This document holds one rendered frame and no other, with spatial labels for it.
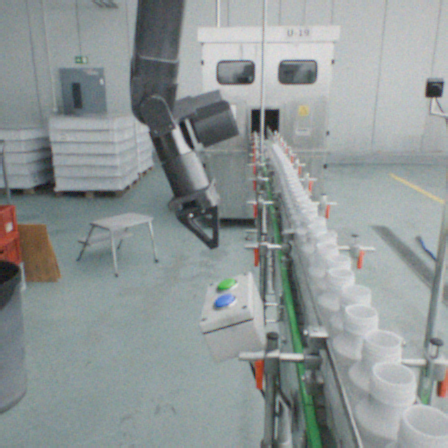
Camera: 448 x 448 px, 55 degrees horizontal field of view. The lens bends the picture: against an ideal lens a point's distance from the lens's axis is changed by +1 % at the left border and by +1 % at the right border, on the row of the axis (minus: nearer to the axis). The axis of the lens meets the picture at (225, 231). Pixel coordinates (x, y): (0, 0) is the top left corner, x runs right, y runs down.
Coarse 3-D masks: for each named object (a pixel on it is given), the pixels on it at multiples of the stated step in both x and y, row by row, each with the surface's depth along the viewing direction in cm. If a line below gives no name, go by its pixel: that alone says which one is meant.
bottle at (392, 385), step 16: (384, 368) 41; (400, 368) 40; (384, 384) 38; (400, 384) 41; (368, 400) 40; (384, 400) 38; (400, 400) 38; (368, 416) 39; (384, 416) 39; (400, 416) 38; (368, 432) 39; (384, 432) 38
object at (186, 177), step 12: (180, 156) 62; (192, 156) 63; (168, 168) 63; (180, 168) 62; (192, 168) 63; (168, 180) 65; (180, 180) 63; (192, 180) 63; (204, 180) 64; (180, 192) 64; (192, 192) 63; (204, 192) 61; (168, 204) 62; (180, 204) 62
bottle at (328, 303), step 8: (336, 272) 64; (344, 272) 63; (352, 272) 62; (328, 280) 62; (336, 280) 61; (344, 280) 60; (352, 280) 61; (328, 288) 62; (336, 288) 61; (320, 296) 64; (328, 296) 62; (336, 296) 61; (320, 304) 62; (328, 304) 61; (336, 304) 61; (320, 312) 63; (328, 312) 61; (328, 320) 62; (328, 328) 62; (320, 352) 64
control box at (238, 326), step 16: (208, 288) 73; (240, 288) 68; (256, 288) 73; (208, 304) 67; (240, 304) 62; (256, 304) 67; (208, 320) 61; (224, 320) 61; (240, 320) 61; (256, 320) 62; (208, 336) 62; (224, 336) 62; (240, 336) 62; (256, 336) 61; (224, 352) 62; (288, 400) 72
